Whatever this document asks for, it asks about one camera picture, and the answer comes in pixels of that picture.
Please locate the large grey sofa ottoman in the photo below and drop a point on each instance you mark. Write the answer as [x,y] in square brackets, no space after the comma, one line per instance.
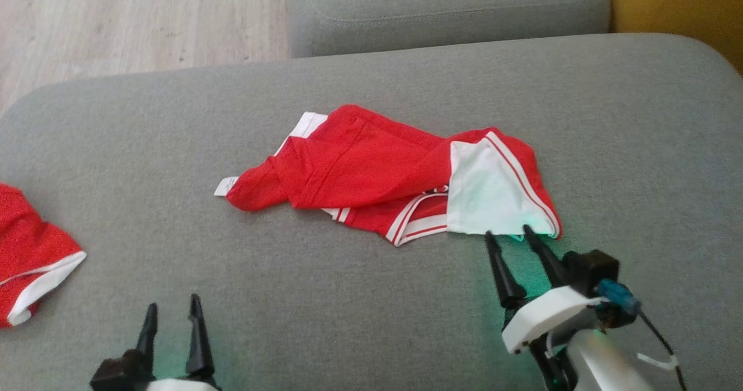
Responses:
[348,310]

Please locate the yellow sofa back cushion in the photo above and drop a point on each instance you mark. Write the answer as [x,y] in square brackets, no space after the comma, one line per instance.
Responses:
[679,8]

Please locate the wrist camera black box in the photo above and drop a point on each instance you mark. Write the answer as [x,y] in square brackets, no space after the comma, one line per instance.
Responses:
[119,373]
[592,269]

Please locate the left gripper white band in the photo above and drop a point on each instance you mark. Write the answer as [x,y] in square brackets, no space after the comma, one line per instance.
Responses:
[183,385]

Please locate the red jersey with number print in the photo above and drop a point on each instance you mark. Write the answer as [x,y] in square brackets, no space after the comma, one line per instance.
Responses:
[360,165]

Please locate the red shorts with white hem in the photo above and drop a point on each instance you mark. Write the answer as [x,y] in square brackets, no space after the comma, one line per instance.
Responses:
[29,246]

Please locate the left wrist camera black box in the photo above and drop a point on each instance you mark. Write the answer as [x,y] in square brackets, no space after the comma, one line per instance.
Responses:
[119,373]

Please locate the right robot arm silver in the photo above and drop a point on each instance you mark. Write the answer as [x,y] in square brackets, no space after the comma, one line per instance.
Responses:
[603,362]

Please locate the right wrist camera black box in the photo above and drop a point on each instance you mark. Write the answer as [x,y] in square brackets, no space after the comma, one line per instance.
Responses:
[592,269]

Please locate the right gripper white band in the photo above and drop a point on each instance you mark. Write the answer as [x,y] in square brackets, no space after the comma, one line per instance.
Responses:
[548,318]

